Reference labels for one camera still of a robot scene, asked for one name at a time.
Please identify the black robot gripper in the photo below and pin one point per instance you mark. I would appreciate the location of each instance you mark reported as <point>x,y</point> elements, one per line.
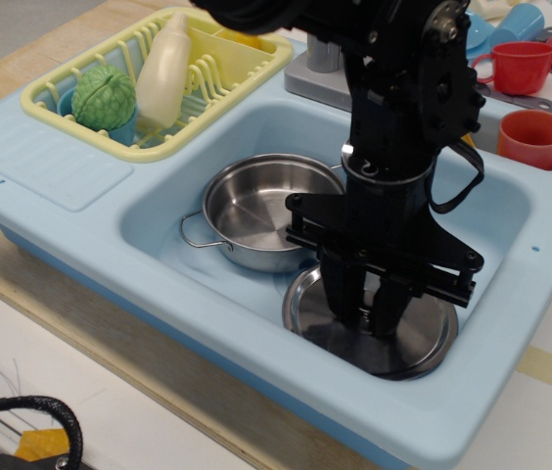
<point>384,224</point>

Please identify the steel pot lid with knob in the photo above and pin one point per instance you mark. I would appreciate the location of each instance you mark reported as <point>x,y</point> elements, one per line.
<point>418,345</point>

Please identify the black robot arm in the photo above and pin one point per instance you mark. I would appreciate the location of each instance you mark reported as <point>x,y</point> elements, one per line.
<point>412,95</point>

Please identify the stainless steel pot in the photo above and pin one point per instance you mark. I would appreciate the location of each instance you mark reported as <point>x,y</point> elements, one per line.
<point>244,206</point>

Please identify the orange plastic cup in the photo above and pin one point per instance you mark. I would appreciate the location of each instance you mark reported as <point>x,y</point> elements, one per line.
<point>525,137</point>

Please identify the grey plastic utensil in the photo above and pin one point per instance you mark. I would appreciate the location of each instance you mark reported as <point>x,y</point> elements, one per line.
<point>526,102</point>

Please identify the light blue toy sink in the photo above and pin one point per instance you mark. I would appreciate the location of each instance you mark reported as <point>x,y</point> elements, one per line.
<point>487,406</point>

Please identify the red plastic mug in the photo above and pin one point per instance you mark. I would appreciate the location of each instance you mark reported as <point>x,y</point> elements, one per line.
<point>517,68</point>

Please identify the light blue plate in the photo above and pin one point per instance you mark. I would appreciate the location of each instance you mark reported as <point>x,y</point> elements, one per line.
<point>479,31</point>

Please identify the small blue cup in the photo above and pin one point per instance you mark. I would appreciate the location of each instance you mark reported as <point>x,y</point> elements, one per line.
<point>124,134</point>

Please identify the cream plastic bottle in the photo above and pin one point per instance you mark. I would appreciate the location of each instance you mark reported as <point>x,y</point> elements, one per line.
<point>161,82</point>

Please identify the yellow dish rack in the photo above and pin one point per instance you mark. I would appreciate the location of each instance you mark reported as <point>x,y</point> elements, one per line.
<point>221,74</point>

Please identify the cream plastic object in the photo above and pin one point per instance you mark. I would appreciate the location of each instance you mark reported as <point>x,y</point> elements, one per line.
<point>492,9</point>

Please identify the light blue tumbler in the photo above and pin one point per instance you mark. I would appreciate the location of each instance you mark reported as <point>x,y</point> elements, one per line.
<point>524,22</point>

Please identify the green toy cabbage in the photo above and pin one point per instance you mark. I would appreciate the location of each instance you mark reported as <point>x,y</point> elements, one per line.
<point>104,98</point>

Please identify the yellow tape piece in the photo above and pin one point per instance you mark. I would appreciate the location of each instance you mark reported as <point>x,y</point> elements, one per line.
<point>39,444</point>

